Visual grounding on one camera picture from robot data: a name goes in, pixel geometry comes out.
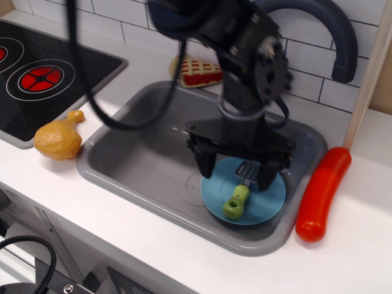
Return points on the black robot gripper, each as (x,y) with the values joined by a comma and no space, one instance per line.
(217,131)

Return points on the green handled grey spatula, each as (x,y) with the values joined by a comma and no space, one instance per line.
(247,172)

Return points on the yellow toy chicken drumstick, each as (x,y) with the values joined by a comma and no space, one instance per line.
(59,140)

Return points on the red toy sausage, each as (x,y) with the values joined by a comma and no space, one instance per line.
(312,218)

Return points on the black toy stove top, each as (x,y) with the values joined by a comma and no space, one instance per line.
(39,82)

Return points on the grey plastic sink basin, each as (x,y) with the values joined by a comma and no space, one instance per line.
(155,169)

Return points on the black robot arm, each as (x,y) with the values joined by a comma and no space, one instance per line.
(248,47)

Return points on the toy pie slice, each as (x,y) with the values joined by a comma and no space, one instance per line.
(195,73)

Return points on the dark grey toy faucet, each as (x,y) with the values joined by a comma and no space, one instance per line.
(336,22)

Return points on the blue plastic plate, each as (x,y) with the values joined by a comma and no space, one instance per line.
(260,206)

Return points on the light wooden post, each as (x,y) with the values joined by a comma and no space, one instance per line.
(371,77)

